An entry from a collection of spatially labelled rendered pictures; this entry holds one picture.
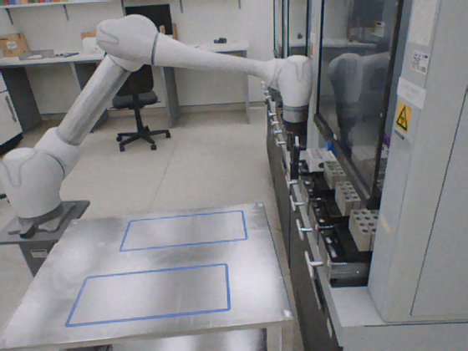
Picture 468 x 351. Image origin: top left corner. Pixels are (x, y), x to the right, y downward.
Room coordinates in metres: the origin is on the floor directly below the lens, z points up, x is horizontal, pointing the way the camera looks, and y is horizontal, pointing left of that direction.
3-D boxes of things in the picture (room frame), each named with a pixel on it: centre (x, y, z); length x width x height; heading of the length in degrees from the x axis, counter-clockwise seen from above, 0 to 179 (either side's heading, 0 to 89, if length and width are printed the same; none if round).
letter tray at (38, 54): (4.30, 2.21, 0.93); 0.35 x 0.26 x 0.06; 2
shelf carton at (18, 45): (4.64, 2.63, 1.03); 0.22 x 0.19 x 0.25; 88
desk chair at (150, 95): (3.67, 0.99, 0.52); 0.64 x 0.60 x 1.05; 18
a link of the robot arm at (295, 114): (1.17, -0.23, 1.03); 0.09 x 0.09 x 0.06
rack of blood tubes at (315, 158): (1.16, -0.42, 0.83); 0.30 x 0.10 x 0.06; 88
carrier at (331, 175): (1.01, -0.32, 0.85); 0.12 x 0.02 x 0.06; 178
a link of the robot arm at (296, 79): (1.18, -0.23, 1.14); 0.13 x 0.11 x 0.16; 1
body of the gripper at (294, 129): (1.17, -0.23, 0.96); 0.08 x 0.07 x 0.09; 178
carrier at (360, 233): (0.71, -0.31, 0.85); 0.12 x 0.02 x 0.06; 177
